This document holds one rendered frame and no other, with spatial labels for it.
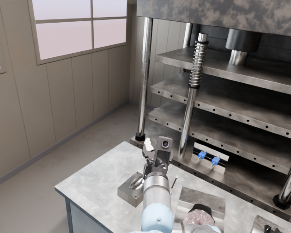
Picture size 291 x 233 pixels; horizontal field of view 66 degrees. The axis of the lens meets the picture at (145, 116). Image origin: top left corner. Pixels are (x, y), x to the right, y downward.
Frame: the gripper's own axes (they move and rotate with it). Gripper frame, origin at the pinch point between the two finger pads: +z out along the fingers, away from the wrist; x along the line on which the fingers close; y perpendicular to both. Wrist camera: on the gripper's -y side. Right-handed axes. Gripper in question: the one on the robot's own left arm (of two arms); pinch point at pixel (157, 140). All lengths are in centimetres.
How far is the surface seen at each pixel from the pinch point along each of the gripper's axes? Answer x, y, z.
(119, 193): -8, 64, 32
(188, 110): 29, 20, 79
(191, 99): 29, 11, 79
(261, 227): 65, 44, 8
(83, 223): -28, 94, 29
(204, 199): 40, 50, 25
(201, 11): 16, -45, 75
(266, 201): 88, 56, 40
